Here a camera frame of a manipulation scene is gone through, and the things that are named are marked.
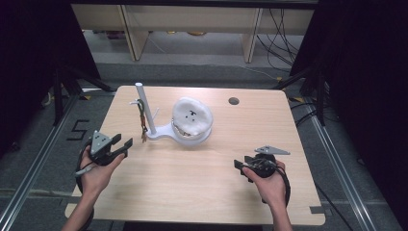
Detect white peg stand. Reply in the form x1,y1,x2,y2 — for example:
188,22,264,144
129,82,214,148

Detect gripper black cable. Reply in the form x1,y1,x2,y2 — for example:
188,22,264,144
261,159,293,207
73,140,96,231

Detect black curtain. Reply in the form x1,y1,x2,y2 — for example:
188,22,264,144
0,0,101,155
289,0,408,223

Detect pale wooden shelf unit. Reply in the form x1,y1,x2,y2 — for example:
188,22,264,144
70,3,316,64

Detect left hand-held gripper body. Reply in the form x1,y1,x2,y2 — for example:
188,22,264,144
88,129,127,167

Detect bundle of black floor cables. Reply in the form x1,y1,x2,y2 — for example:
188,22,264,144
255,8,305,73

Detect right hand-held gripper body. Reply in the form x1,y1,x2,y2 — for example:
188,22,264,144
242,144,292,179

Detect white floor cable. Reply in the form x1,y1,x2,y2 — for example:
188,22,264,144
238,64,281,82

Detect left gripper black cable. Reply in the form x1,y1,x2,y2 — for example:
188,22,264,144
73,140,96,231

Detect black metal stand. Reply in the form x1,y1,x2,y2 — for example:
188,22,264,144
52,63,114,127
271,65,329,127

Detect person's right hand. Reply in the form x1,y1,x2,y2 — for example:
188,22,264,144
242,159,288,207

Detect metal floor rail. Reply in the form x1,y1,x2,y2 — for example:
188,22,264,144
0,92,82,231
307,110,392,231

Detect person's left hand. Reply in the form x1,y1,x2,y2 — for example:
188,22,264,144
79,145,127,197

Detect keychain with green loop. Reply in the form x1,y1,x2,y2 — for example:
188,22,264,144
137,98,149,144

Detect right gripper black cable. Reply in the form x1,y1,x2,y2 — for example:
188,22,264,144
261,159,293,207

